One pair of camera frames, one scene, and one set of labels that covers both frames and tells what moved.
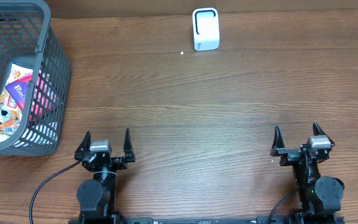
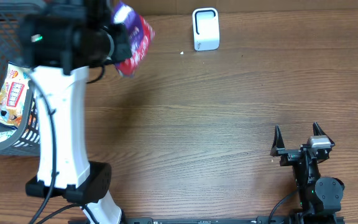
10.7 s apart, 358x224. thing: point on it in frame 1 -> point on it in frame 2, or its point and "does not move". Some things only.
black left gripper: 128,157 -> 120,32
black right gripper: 289,155 does not move
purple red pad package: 18,91 -> 140,33
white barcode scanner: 206,28 does not move
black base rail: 194,219 does not move
